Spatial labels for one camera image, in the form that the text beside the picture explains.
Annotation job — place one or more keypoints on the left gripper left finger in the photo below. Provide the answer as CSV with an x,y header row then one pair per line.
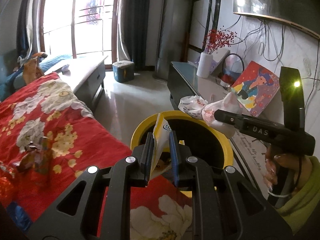
x,y
97,204

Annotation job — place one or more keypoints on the colourful portrait painting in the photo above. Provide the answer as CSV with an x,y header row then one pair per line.
x,y
255,88

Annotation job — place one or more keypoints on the blue left curtain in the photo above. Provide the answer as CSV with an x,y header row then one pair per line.
x,y
24,40

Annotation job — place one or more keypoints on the yellow rimmed black trash bin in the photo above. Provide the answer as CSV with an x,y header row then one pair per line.
x,y
203,141

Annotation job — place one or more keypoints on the folded paper on table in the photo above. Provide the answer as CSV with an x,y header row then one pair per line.
x,y
65,68

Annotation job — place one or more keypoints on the dark wooden coffee table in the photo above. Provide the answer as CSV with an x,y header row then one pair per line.
x,y
85,76

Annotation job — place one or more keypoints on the grey standing air conditioner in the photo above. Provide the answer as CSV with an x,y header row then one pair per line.
x,y
174,28

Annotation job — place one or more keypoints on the red berry branches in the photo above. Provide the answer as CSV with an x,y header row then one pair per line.
x,y
218,38

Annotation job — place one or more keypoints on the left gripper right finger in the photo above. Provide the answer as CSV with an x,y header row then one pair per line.
x,y
225,204

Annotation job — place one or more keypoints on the wall mounted television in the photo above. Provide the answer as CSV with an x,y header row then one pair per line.
x,y
302,15

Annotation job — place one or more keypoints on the red floral blanket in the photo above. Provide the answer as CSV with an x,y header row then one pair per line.
x,y
48,108

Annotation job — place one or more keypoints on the white yellow snack packet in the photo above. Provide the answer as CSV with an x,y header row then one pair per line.
x,y
161,157

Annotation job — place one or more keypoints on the white paper towel roll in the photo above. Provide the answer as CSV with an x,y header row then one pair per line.
x,y
204,66

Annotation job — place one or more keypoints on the blue storage stool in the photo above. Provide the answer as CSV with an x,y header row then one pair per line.
x,y
123,71

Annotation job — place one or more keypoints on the dark grey right curtain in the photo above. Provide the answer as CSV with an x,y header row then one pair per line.
x,y
132,30

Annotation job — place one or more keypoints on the brown wrapper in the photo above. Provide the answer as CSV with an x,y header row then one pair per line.
x,y
37,157

